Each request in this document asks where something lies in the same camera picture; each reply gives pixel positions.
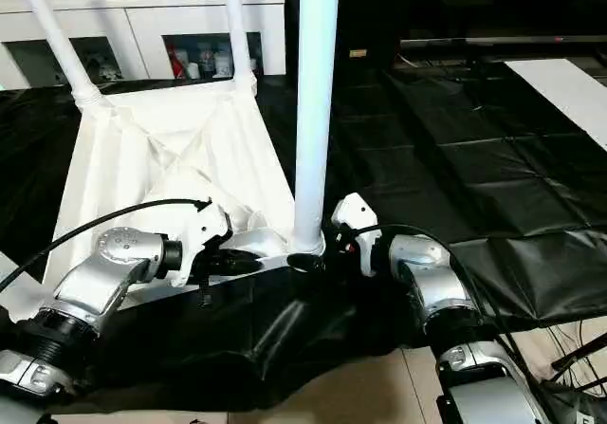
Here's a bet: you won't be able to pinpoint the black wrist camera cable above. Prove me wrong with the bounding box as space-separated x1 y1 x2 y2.
350 224 542 396
0 198 212 290

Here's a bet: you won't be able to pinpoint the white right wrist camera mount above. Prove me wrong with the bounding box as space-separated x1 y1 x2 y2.
331 194 380 277

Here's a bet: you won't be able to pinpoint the black work surface mat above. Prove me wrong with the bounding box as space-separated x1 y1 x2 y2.
0 58 607 411

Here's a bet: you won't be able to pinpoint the black floor cables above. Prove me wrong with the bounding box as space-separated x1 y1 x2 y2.
544 319 607 396

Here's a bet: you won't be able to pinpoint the black tripod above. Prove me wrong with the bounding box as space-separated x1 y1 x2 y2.
552 336 607 371

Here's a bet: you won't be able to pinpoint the white glass-door cabinet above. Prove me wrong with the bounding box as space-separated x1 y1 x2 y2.
0 0 288 91

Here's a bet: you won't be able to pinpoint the white plastic table top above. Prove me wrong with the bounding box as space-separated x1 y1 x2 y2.
9 75 328 323

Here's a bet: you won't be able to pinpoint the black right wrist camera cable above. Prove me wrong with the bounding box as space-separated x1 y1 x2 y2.
350 224 542 396

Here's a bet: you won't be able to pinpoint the dark grey tripod base bag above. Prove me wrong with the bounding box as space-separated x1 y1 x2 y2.
543 378 607 424

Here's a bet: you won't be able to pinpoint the white flat board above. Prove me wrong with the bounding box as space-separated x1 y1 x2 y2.
505 58 607 153

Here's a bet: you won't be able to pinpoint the black left wrist camera cable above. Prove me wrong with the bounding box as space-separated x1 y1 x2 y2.
0 198 212 290

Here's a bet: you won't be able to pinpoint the black metal bar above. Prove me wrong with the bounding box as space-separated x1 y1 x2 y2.
400 36 607 48

